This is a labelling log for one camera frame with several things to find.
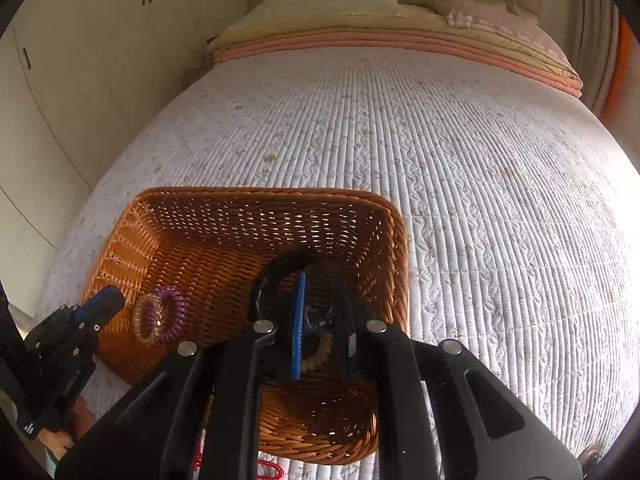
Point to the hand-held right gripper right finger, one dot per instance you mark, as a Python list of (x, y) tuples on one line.
[(347, 350)]

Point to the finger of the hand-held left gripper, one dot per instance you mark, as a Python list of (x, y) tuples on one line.
[(102, 301)]

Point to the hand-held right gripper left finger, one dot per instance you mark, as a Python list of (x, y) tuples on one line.
[(298, 325)]

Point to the black headband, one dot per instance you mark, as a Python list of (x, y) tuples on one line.
[(270, 271)]

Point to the brown wicker basket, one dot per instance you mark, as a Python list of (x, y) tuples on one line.
[(210, 240)]

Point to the person's left hand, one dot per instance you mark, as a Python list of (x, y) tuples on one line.
[(84, 419)]

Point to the white wardrobe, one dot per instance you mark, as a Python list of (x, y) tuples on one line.
[(75, 60)]

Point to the round metal fitting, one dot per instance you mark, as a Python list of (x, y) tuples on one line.
[(592, 453)]

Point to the salmon folded blanket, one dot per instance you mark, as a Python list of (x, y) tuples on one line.
[(350, 41)]

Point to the yellow folded blanket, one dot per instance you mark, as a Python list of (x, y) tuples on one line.
[(350, 22)]

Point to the pink pillow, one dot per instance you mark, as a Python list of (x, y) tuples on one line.
[(492, 17)]

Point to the orange curtain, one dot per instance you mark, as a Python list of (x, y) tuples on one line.
[(618, 70)]

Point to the grey curtain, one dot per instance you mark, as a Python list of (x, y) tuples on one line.
[(595, 35)]

